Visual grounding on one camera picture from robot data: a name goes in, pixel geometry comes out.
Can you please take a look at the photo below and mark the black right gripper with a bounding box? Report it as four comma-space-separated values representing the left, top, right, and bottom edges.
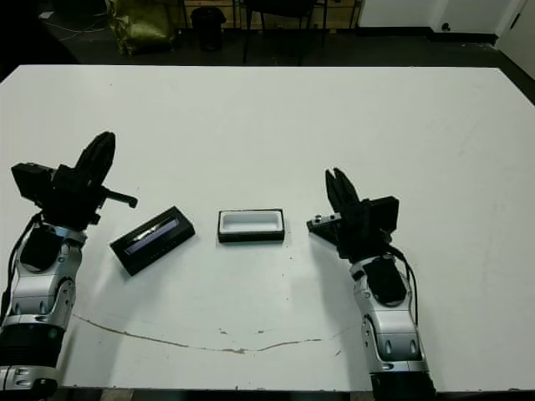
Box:
325, 167, 396, 262

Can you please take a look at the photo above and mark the black camera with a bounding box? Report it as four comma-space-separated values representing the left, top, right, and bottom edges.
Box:
306, 212, 342, 248

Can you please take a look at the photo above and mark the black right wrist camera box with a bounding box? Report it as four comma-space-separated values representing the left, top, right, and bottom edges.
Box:
367, 195, 400, 235

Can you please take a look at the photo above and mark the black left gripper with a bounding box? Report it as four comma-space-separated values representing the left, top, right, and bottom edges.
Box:
37, 131, 139, 231

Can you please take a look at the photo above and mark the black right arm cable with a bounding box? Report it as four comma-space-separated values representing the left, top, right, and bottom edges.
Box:
388, 244, 421, 331

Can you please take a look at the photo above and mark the black box lid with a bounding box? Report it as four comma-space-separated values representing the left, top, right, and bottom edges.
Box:
109, 205, 197, 277

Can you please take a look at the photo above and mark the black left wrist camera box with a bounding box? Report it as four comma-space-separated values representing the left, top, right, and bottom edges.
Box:
10, 161, 58, 206

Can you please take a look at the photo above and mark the black box base white insert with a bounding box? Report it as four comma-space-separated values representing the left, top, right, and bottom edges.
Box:
216, 207, 288, 246

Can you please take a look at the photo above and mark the black waste bin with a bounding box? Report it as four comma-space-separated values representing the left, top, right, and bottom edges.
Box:
190, 7, 227, 53

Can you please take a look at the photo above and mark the yellow-green bag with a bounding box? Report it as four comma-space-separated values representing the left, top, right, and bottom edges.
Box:
106, 0, 176, 58

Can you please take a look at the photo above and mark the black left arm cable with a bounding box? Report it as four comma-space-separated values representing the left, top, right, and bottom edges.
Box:
0, 212, 43, 322

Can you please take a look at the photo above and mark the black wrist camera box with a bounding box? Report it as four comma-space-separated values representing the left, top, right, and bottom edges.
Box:
10, 161, 58, 206
367, 195, 400, 235

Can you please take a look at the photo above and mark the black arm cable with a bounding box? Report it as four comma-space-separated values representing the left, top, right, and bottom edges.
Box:
388, 244, 421, 331
0, 212, 43, 322

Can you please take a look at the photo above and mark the white door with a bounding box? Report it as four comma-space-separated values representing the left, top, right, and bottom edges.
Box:
495, 0, 535, 55

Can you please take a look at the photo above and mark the white floor cable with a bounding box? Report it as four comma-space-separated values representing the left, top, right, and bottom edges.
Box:
45, 19, 110, 35

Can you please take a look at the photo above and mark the black chair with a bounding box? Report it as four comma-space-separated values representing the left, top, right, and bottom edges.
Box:
242, 0, 331, 66

